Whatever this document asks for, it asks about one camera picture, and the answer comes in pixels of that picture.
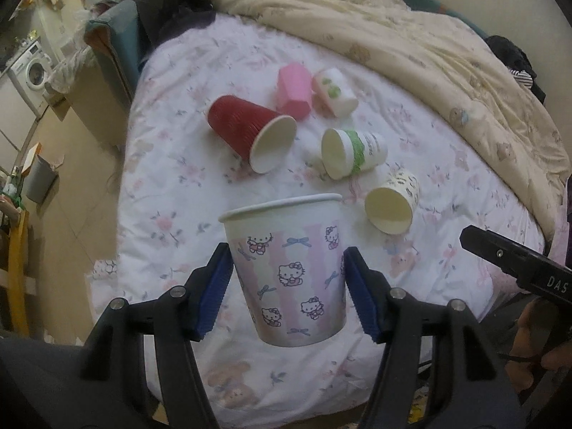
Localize red ribbed paper cup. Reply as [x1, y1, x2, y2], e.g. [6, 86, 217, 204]
[207, 95, 298, 174]

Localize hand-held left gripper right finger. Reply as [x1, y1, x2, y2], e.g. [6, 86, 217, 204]
[343, 247, 528, 429]

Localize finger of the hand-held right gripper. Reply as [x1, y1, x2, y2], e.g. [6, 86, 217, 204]
[459, 225, 572, 299]

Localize cream bear print quilt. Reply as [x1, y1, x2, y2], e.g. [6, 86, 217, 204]
[213, 0, 567, 242]

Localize teal padded chair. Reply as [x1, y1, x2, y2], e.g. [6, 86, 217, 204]
[85, 0, 146, 108]

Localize dark clothes pile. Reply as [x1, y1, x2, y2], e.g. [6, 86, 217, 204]
[127, 0, 216, 50]

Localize white cup with green band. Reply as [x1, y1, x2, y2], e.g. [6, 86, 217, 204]
[321, 128, 389, 179]

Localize pink faceted cup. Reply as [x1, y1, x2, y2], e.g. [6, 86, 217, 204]
[275, 63, 314, 120]

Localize person's right hand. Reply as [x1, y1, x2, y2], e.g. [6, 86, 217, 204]
[507, 300, 572, 394]

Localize cartoon cat print paper cup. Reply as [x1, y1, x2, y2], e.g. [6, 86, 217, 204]
[218, 193, 348, 348]

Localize white cup with green dots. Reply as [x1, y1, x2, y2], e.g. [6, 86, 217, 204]
[311, 67, 359, 118]

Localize white washing machine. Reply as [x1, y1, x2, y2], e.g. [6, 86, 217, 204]
[9, 40, 55, 114]

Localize white cup with dark specks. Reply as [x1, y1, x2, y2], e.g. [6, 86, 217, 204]
[364, 167, 421, 235]

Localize yellow wooden chair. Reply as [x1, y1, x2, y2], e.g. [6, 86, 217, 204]
[0, 197, 36, 337]

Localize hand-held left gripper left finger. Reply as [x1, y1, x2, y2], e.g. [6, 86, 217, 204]
[80, 242, 234, 429]

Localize black striped garment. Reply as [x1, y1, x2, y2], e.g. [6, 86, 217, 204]
[485, 35, 547, 103]

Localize grey waste bin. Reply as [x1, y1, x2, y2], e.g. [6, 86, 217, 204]
[25, 154, 60, 204]

